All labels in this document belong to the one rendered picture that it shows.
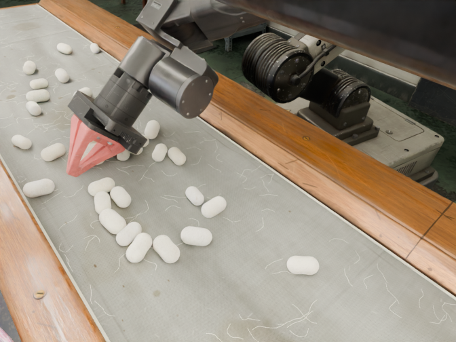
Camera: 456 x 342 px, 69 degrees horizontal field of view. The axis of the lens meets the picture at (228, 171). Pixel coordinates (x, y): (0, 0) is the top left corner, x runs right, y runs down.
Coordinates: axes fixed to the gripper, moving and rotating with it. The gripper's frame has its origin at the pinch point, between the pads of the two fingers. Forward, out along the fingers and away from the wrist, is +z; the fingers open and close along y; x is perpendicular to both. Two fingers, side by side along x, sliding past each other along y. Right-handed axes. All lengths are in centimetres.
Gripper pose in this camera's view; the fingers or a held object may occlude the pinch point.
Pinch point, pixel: (74, 169)
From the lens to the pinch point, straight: 49.5
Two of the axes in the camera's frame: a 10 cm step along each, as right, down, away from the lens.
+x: 4.6, 2.9, 8.4
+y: 6.7, 5.1, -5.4
